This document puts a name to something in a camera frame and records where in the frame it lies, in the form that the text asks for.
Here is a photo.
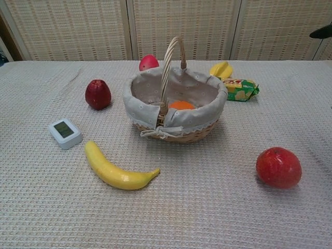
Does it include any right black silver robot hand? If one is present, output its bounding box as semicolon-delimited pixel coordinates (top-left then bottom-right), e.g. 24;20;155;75
309;24;332;40

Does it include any pink red peach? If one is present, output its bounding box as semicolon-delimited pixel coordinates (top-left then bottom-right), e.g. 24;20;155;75
139;54;160;72

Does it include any brown wooden post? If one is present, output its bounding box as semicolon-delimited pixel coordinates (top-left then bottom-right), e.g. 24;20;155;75
0;12;26;62

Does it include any yellow starfruit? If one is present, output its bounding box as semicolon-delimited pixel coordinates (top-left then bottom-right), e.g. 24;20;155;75
209;61;234;78

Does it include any dark red apple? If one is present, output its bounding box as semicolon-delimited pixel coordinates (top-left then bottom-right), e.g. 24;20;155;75
85;79;113;111

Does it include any green yellow biscuit packet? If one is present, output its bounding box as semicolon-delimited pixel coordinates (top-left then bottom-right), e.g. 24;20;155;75
219;77;260;103

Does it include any bright red apple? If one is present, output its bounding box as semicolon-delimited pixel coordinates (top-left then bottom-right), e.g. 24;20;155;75
255;146;303;189

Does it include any woven folding screen panel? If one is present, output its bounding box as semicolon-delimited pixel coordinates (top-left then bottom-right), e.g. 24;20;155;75
126;0;242;62
230;0;332;62
312;38;332;61
0;0;133;62

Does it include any wicker basket with cloth liner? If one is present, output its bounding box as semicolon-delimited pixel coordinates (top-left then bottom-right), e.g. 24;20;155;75
122;36;229;143

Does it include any beige woven tablecloth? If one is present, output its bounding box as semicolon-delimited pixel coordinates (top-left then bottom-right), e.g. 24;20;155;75
0;60;332;249

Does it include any white digital timer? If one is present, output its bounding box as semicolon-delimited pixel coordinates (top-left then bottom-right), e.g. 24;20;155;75
48;118;84;150

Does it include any yellow banana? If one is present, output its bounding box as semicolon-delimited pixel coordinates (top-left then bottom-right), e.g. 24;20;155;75
85;140;161;191

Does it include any orange fruit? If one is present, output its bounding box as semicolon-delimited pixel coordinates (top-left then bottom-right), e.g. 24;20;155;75
168;100;196;111

